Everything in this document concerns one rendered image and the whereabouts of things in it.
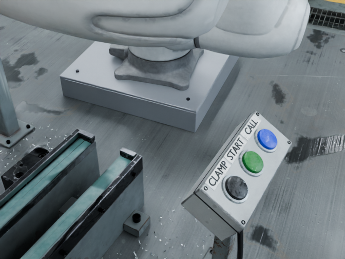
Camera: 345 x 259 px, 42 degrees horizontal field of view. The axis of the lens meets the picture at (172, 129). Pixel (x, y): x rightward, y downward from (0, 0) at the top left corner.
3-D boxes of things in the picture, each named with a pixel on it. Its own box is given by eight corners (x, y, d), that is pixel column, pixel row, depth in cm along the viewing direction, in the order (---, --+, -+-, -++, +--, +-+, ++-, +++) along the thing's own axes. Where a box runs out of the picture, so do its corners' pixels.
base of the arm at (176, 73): (123, 37, 120) (122, 18, 116) (205, 49, 116) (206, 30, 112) (97, 76, 107) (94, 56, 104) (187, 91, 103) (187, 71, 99)
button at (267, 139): (265, 158, 60) (273, 151, 59) (248, 143, 60) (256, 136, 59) (273, 145, 62) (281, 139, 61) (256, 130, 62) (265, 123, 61)
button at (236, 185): (234, 208, 53) (243, 203, 52) (215, 191, 53) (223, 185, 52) (244, 192, 55) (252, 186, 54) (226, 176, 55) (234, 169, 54)
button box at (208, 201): (222, 243, 55) (246, 229, 51) (178, 204, 55) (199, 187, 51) (271, 159, 66) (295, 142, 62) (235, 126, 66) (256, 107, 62)
